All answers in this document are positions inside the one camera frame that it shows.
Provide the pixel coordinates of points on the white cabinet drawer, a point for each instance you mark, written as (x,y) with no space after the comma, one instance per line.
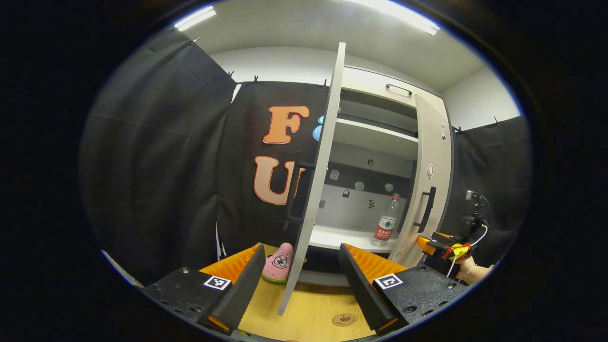
(370,83)

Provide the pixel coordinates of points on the white cabinet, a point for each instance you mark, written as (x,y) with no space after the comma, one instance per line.
(361,137)

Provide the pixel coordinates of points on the clear plastic water bottle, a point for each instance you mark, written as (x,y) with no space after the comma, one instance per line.
(385,228)

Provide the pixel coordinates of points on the narrow ceiling light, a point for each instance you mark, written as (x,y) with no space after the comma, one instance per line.
(194,18)

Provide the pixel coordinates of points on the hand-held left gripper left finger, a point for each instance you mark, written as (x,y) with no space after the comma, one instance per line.
(244,289)

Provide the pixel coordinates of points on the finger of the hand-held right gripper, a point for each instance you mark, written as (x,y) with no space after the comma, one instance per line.
(437,240)

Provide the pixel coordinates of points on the pink starfish plush toy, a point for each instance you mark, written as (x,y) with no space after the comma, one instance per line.
(278,263)

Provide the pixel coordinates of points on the round wooden coaster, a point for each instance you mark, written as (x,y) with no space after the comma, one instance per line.
(344,319)

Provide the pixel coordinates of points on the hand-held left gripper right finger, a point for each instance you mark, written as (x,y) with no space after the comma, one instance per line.
(361,289)

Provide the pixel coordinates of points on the wide ceiling light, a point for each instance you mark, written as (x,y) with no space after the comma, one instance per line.
(394,12)

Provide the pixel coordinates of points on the white cabinet door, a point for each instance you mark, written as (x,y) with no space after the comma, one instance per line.
(313,190)
(434,152)

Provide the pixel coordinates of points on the camera on tripod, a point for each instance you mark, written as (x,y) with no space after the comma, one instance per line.
(472,221)

